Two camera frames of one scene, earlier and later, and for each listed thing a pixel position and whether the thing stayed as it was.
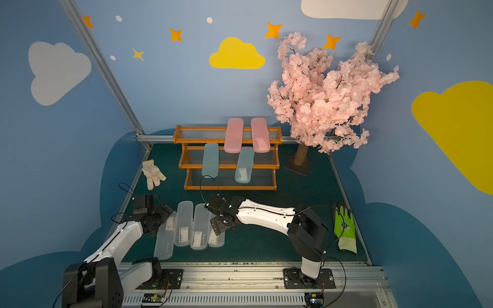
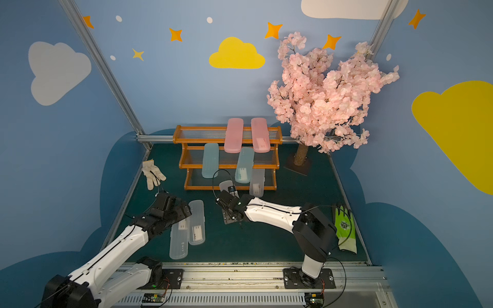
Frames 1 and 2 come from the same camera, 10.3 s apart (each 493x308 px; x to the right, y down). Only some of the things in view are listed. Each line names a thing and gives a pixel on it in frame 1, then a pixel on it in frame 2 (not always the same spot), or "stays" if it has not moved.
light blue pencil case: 244,167 stays
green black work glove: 345,228 stays
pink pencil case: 233,135 stays
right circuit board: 314,299 stays
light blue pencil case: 210,160 stays
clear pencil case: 164,244 → 179,236
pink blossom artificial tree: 324,104 stays
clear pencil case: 216,240 → 257,183
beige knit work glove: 153,174 stays
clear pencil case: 200,226 → 224,185
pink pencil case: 261,140 stays
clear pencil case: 184,223 → 196,223
